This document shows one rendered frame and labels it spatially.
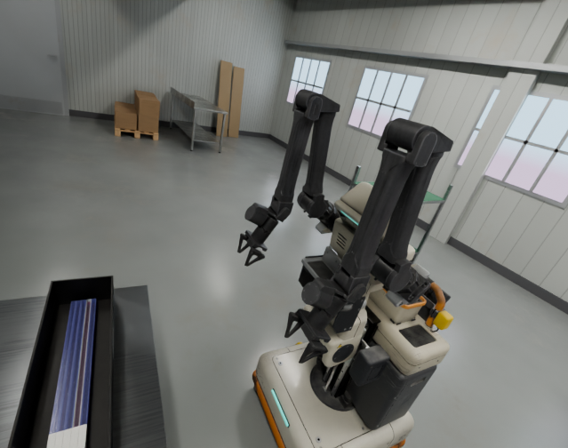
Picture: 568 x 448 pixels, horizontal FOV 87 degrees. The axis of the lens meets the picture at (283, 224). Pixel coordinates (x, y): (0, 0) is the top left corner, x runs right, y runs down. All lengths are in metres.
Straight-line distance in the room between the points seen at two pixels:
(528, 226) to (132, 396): 4.48
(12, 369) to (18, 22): 6.66
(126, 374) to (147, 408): 0.12
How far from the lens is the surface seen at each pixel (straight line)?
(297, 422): 1.64
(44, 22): 7.37
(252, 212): 1.06
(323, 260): 1.20
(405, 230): 0.81
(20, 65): 7.45
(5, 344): 1.21
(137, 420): 0.98
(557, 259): 4.71
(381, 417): 1.64
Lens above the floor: 1.65
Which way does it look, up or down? 26 degrees down
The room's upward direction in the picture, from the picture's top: 14 degrees clockwise
